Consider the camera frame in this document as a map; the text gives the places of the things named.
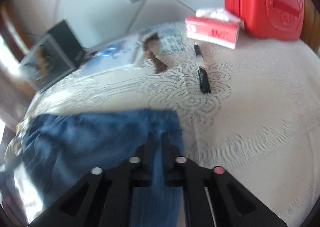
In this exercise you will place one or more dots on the white lace tablecloth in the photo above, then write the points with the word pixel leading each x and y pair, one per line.
pixel 261 120

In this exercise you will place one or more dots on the red tissue pack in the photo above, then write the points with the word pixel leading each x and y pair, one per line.
pixel 214 25

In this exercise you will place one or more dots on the black marker pen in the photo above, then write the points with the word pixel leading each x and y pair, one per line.
pixel 202 73

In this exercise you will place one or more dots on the blue denim jeans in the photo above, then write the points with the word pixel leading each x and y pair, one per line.
pixel 59 150

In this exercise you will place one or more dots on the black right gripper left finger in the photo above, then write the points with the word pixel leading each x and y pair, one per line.
pixel 103 197

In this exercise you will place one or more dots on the blue printed plastic packet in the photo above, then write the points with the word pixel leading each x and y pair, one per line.
pixel 127 52

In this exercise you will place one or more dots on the red plastic handbag case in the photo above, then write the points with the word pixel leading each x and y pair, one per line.
pixel 277 19

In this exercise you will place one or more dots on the black framed box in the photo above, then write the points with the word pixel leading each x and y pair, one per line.
pixel 57 54

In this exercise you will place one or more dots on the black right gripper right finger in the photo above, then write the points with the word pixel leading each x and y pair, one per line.
pixel 213 197

